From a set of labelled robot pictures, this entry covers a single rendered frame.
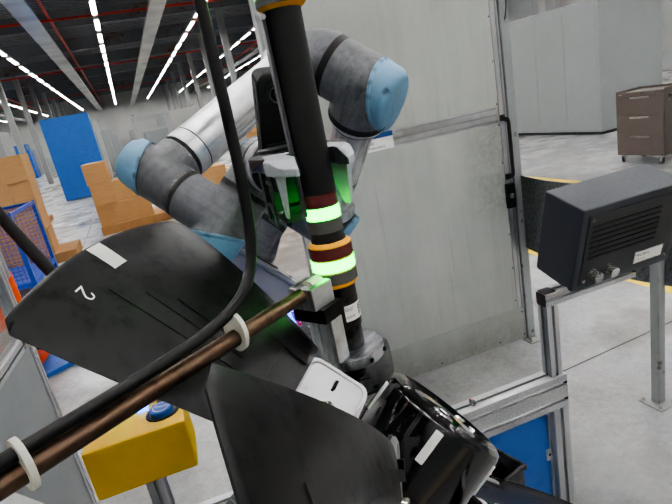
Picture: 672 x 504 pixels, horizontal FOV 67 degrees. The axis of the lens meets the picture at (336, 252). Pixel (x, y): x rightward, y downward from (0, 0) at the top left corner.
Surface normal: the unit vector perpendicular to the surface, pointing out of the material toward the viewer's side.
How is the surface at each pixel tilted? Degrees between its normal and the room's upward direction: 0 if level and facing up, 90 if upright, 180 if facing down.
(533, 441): 90
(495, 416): 90
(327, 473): 74
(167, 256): 38
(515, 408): 90
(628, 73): 90
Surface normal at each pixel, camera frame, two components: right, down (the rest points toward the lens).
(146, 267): 0.43, -0.72
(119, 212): 0.41, 0.19
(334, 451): 0.89, -0.41
